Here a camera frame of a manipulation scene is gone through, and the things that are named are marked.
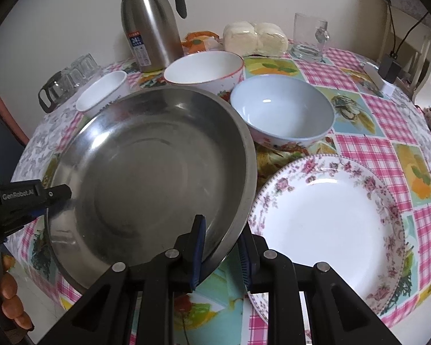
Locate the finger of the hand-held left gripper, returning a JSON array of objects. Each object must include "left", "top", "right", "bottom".
[{"left": 43, "top": 184, "right": 73, "bottom": 213}]

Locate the floral rim white plate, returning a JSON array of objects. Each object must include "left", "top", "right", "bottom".
[{"left": 247, "top": 154, "right": 406, "bottom": 326}]

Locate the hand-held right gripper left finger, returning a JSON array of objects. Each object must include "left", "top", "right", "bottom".
[{"left": 38, "top": 214, "right": 207, "bottom": 345}]

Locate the stainless steel thermos jug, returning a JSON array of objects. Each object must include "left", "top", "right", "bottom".
[{"left": 118, "top": 0, "right": 187, "bottom": 73}]

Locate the orange snack packet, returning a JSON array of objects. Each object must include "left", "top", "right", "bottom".
[{"left": 181, "top": 30, "right": 222, "bottom": 57}]

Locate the clear glass cup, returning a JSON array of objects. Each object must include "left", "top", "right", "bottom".
[
  {"left": 79, "top": 53, "right": 101, "bottom": 76},
  {"left": 69, "top": 69, "right": 98, "bottom": 87},
  {"left": 62, "top": 56, "right": 83, "bottom": 80}
]

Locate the light blue bowl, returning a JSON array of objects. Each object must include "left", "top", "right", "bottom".
[{"left": 230, "top": 75, "right": 336, "bottom": 149}]

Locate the glass teapot black handle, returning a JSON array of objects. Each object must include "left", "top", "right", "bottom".
[{"left": 38, "top": 70, "right": 77, "bottom": 113}]

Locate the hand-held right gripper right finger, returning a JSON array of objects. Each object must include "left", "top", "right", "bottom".
[{"left": 237, "top": 225, "right": 405, "bottom": 345}]

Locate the bag of steamed buns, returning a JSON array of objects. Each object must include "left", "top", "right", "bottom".
[{"left": 223, "top": 22, "right": 290, "bottom": 57}]

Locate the red rim white bowl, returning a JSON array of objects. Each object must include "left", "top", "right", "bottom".
[{"left": 163, "top": 51, "right": 245, "bottom": 97}]

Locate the person's left hand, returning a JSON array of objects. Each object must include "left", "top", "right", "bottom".
[{"left": 0, "top": 253, "right": 34, "bottom": 331}]

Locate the black cable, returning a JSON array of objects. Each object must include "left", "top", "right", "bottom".
[
  {"left": 385, "top": 3, "right": 396, "bottom": 55},
  {"left": 395, "top": 11, "right": 430, "bottom": 54}
]

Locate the orange chair back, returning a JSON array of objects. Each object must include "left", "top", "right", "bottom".
[{"left": 0, "top": 95, "right": 31, "bottom": 148}]

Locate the black power adapter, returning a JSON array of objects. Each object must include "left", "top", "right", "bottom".
[{"left": 379, "top": 53, "right": 403, "bottom": 83}]

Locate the clear glass mug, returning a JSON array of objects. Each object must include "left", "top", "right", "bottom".
[{"left": 291, "top": 12, "right": 331, "bottom": 61}]

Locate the small square white bowl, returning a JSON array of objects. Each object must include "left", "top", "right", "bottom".
[{"left": 75, "top": 70, "right": 130, "bottom": 114}]

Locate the small white box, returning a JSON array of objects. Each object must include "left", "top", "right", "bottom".
[{"left": 363, "top": 62, "right": 396, "bottom": 96}]

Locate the stainless steel basin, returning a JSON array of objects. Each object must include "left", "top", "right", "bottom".
[{"left": 45, "top": 87, "right": 258, "bottom": 295}]

